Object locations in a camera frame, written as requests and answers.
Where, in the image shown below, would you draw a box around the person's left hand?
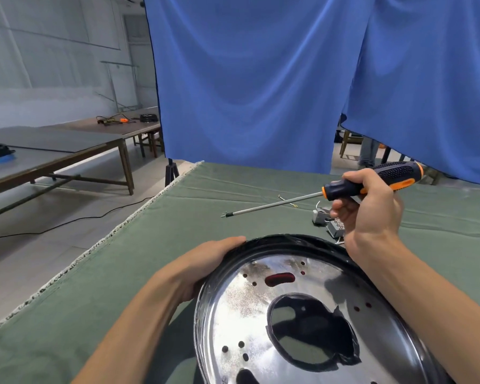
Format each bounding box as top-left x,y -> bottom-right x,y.
158,236 -> 247,305

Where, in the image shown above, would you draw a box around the person's right hand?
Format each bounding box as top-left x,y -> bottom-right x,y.
329,168 -> 404,265

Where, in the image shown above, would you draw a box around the black orange handled screwdriver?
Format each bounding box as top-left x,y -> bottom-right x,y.
221,161 -> 425,219

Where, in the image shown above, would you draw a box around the shiny round metal pan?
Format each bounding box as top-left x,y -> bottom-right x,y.
193,234 -> 453,384

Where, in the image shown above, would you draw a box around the person's right forearm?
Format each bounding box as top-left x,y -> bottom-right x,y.
345,231 -> 480,384

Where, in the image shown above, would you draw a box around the person's left forearm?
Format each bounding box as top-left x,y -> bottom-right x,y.
71,272 -> 193,384

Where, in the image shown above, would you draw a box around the wooden chair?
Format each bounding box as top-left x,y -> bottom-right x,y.
339,129 -> 363,159

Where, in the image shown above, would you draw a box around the small grey metal part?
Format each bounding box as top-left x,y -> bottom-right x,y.
326,219 -> 347,240
312,201 -> 333,227

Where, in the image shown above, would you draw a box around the green table cloth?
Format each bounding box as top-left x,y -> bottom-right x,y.
0,161 -> 480,384

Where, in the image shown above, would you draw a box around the black tripod legs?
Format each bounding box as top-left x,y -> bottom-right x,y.
164,158 -> 180,187

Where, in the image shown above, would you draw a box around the blue curtain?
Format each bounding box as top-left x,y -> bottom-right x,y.
143,0 -> 379,175
341,0 -> 480,187

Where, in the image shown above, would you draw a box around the long wooden table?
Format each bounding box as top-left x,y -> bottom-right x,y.
44,106 -> 163,159
0,126 -> 135,223

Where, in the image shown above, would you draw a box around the orange black tool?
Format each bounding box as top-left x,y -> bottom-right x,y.
96,115 -> 130,126

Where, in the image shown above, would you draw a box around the black floor cable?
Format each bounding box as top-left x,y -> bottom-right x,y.
0,195 -> 157,240

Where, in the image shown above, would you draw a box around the metal rack frame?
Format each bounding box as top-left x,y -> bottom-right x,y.
99,61 -> 141,113

